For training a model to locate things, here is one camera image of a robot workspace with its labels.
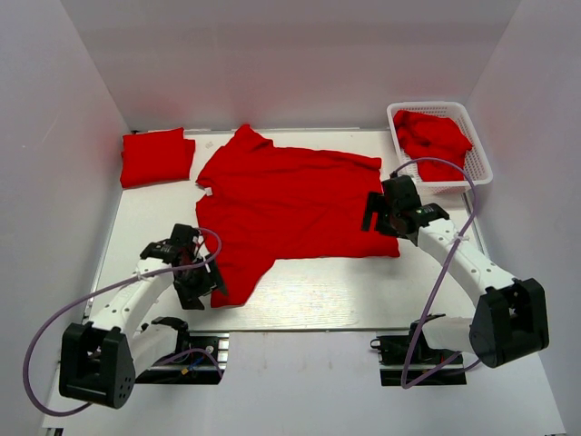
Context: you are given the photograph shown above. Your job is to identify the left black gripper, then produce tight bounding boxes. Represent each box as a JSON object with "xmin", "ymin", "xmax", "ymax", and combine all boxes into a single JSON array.
[{"xmin": 174, "ymin": 253, "xmax": 229, "ymax": 310}]

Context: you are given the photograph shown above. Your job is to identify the red t shirt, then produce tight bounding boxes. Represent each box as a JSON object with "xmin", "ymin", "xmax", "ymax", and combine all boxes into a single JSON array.
[
  {"xmin": 120, "ymin": 128, "xmax": 196, "ymax": 189},
  {"xmin": 195, "ymin": 124, "xmax": 400, "ymax": 308}
]

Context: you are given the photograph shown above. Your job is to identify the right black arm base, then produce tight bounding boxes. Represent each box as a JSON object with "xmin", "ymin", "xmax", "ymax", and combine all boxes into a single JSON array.
[{"xmin": 370, "ymin": 317, "xmax": 468, "ymax": 388}]

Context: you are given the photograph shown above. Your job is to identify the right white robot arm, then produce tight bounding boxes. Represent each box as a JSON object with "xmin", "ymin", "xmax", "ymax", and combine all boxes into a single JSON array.
[{"xmin": 361, "ymin": 175, "xmax": 549, "ymax": 368}]

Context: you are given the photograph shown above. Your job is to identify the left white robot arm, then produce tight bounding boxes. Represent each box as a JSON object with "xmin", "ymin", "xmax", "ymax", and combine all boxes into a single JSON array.
[{"xmin": 58, "ymin": 223, "xmax": 227, "ymax": 409}]

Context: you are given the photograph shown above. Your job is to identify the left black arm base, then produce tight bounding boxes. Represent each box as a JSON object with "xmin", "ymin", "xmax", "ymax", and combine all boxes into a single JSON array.
[{"xmin": 134, "ymin": 317, "xmax": 230, "ymax": 385}]

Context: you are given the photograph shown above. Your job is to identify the red shirts in basket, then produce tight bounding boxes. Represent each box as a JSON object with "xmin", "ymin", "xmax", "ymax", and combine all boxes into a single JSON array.
[{"xmin": 393, "ymin": 110, "xmax": 472, "ymax": 182}]

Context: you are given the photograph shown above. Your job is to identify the white plastic basket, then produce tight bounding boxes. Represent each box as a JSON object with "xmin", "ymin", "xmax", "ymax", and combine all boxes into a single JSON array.
[{"xmin": 387, "ymin": 101, "xmax": 492, "ymax": 194}]

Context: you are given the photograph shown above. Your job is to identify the folded red t shirt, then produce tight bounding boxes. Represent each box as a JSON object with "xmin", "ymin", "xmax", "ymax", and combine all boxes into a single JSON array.
[{"xmin": 120, "ymin": 128, "xmax": 196, "ymax": 189}]

